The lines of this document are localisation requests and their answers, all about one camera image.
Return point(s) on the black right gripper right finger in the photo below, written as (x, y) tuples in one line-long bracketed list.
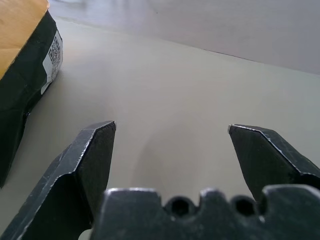
[(270, 160)]

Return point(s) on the white QR code label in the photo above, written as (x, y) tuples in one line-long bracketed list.
[(53, 61)]

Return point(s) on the black and orange package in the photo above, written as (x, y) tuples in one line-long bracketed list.
[(22, 75)]

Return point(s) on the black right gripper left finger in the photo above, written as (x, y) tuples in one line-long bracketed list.
[(75, 180)]

